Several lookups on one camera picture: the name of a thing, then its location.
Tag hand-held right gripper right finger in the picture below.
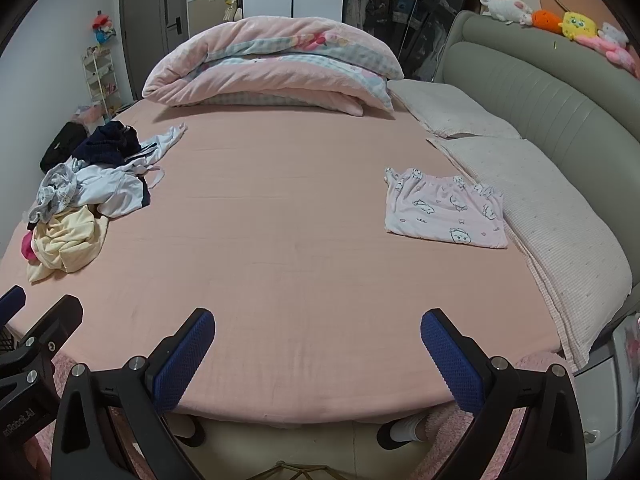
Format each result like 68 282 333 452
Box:
420 308 591 480

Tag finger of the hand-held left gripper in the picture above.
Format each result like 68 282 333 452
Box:
0 285 27 322
0 295 84 400

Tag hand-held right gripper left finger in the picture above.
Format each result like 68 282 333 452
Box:
50 307 217 480

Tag light blue printed pants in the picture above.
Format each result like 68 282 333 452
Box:
27 157 81 226

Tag pink fluffy rug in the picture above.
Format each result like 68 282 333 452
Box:
20 350 571 480

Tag pale yellow garment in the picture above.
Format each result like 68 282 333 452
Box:
26 205 110 283

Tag person's right foot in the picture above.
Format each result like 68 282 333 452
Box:
377 412 431 451

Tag white garment with navy trim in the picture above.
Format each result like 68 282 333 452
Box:
75 122 188 218

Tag white nightstand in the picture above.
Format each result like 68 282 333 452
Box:
570 310 640 461

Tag pink bed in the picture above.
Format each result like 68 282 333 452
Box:
0 95 576 428

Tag pink printed folded garment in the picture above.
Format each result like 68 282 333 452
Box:
384 166 509 250

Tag black bag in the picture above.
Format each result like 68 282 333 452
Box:
39 121 88 173

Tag pale pink pillow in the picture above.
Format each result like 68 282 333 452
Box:
427 136 633 373
387 79 523 141

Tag white storage rack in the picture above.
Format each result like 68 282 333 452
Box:
80 45 123 116

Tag red and blue plush toy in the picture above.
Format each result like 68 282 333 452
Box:
90 14 117 46

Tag grey-green padded headboard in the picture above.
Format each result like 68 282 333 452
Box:
432 10 640 321

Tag grey door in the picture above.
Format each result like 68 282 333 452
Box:
119 0 188 103

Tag pink folded duvet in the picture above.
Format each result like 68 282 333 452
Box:
141 15 405 118

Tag beige cabinet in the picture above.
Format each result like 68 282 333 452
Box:
187 0 243 41

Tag orange carrot plush toy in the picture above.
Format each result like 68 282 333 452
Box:
531 9 566 35

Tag white bunny plush toy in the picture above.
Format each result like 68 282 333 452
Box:
480 0 533 26

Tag dark glass wardrobe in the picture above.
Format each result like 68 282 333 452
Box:
342 0 481 83

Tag yellow plush toy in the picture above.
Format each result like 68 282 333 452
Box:
560 10 598 41

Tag gold wire rack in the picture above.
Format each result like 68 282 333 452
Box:
245 460 351 480

